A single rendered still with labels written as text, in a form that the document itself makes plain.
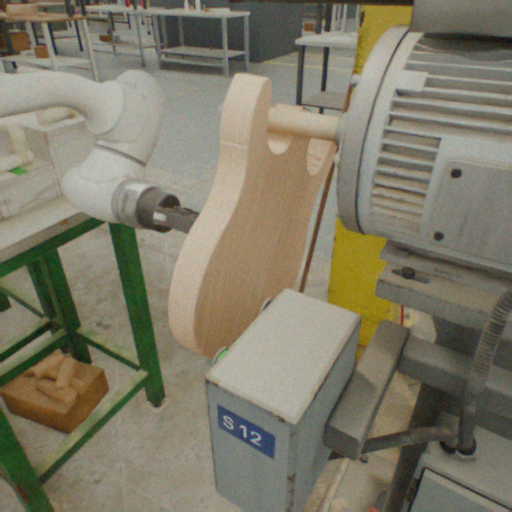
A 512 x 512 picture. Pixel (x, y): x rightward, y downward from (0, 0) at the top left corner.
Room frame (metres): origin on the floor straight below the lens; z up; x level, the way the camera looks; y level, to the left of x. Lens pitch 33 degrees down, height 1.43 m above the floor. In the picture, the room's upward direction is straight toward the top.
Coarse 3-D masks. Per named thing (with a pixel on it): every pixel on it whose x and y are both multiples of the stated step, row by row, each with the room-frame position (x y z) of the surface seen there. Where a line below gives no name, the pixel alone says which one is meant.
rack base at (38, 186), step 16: (0, 176) 0.95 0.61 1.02; (16, 176) 0.95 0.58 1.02; (32, 176) 0.99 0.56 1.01; (48, 176) 1.02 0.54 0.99; (0, 192) 0.91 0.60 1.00; (16, 192) 0.94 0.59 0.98; (32, 192) 0.97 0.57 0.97; (48, 192) 1.01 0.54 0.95; (0, 208) 0.90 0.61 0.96; (16, 208) 0.93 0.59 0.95
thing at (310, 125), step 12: (276, 108) 0.62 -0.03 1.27; (276, 120) 0.61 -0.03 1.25; (288, 120) 0.60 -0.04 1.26; (300, 120) 0.59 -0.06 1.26; (312, 120) 0.58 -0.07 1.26; (324, 120) 0.57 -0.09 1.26; (336, 120) 0.57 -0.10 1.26; (288, 132) 0.60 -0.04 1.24; (300, 132) 0.59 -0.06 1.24; (312, 132) 0.58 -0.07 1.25; (324, 132) 0.57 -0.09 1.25
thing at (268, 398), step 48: (288, 288) 0.39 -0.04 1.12; (240, 336) 0.32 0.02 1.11; (288, 336) 0.31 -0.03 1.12; (336, 336) 0.31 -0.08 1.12; (240, 384) 0.25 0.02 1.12; (288, 384) 0.25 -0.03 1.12; (336, 384) 0.29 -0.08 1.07; (240, 432) 0.24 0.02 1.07; (288, 432) 0.21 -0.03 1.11; (432, 432) 0.31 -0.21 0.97; (240, 480) 0.24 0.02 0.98; (288, 480) 0.21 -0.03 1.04
